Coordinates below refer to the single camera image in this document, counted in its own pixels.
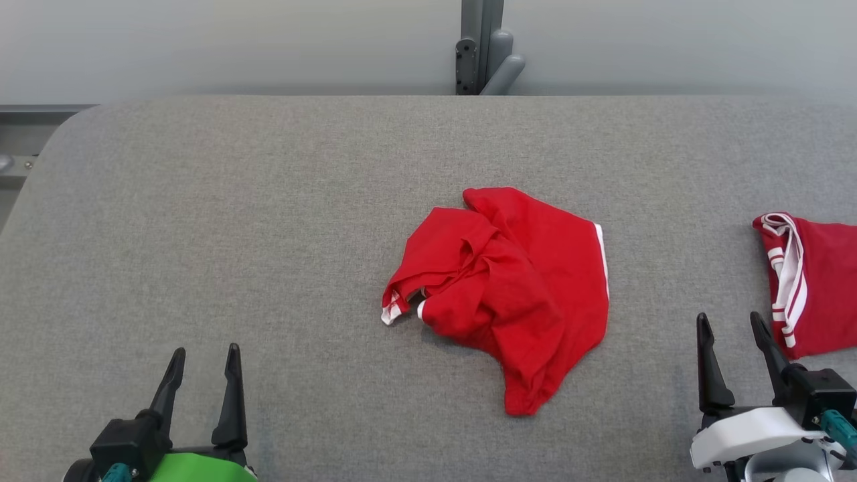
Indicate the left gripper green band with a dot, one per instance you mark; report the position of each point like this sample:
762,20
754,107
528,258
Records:
194,468

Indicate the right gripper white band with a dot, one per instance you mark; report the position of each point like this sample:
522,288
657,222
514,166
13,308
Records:
750,435

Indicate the red basketball jersey white sleeves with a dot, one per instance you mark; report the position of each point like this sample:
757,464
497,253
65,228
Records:
823,288

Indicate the red basketball shorts white stripe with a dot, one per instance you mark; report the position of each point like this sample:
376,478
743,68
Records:
522,288

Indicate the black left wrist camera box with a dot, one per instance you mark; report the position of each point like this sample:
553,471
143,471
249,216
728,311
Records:
130,442

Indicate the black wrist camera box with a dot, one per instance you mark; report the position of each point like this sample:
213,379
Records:
820,391
130,442

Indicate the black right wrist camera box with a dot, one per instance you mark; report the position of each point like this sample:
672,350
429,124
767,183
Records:
820,391

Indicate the grey metal rail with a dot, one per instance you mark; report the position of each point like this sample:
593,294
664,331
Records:
27,134

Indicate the grey metal frame post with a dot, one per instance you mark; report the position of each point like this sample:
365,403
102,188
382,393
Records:
485,53

